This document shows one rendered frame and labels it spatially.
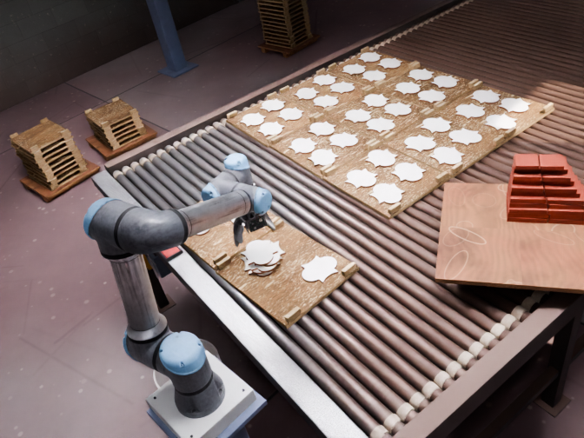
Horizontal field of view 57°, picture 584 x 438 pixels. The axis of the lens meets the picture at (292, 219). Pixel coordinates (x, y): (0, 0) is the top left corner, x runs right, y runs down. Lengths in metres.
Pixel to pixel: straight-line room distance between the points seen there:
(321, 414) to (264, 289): 0.52
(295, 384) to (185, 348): 0.36
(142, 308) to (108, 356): 1.74
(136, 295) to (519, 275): 1.12
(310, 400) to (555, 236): 0.93
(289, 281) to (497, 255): 0.70
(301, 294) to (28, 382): 1.96
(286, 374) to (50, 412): 1.76
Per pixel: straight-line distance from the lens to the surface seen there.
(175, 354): 1.55
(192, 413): 1.68
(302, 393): 1.67
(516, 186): 1.90
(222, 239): 2.18
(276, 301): 1.88
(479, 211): 1.99
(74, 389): 3.24
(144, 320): 1.58
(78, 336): 3.48
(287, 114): 2.91
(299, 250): 2.04
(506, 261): 1.82
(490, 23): 3.81
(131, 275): 1.49
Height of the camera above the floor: 2.30
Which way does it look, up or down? 38 degrees down
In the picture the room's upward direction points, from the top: 12 degrees counter-clockwise
